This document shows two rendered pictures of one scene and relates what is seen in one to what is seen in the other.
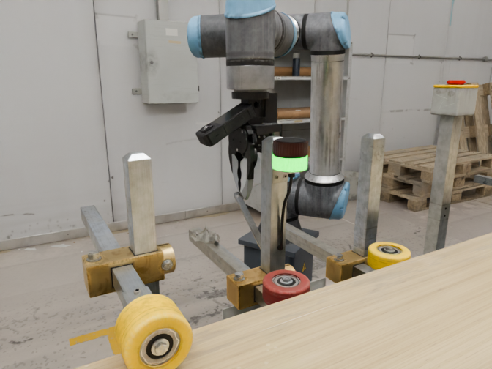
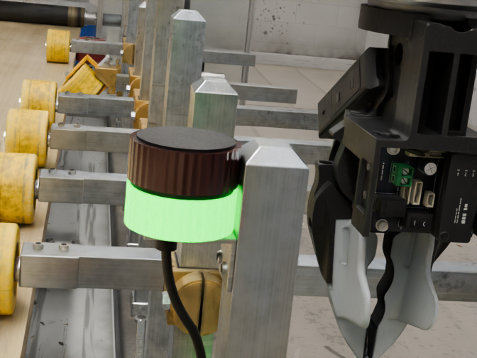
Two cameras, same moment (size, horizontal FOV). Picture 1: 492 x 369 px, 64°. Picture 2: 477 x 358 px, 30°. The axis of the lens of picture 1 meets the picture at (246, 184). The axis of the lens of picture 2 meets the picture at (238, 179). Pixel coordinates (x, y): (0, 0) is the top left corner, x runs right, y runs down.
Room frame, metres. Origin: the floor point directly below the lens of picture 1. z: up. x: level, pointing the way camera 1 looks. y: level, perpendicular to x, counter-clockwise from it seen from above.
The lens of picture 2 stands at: (0.85, -0.50, 1.24)
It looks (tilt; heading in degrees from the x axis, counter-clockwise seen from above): 15 degrees down; 109
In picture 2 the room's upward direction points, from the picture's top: 6 degrees clockwise
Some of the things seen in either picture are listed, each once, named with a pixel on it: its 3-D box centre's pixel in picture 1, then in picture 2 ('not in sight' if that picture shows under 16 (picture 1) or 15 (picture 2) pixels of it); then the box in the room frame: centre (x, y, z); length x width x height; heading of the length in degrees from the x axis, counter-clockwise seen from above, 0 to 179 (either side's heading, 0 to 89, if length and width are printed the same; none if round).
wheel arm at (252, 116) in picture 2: not in sight; (184, 110); (0.25, 0.88, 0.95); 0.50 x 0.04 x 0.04; 30
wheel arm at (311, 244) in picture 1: (322, 251); not in sight; (0.89, -0.19, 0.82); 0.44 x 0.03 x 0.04; 30
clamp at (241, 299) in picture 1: (263, 284); not in sight; (0.69, -0.03, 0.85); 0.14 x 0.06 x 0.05; 120
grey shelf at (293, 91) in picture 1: (294, 129); not in sight; (3.68, -0.46, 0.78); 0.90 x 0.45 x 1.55; 119
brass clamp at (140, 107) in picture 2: not in sight; (147, 110); (0.20, 0.84, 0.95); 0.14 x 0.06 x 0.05; 120
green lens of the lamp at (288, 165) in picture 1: (290, 161); (180, 204); (0.67, -0.08, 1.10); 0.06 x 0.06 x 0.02
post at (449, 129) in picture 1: (440, 203); not in sight; (0.96, -0.50, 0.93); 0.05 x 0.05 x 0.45; 30
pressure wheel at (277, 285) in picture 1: (285, 307); not in sight; (0.60, -0.07, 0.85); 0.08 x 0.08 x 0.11
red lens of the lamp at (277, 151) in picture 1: (290, 147); (184, 160); (0.67, -0.08, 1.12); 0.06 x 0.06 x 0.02
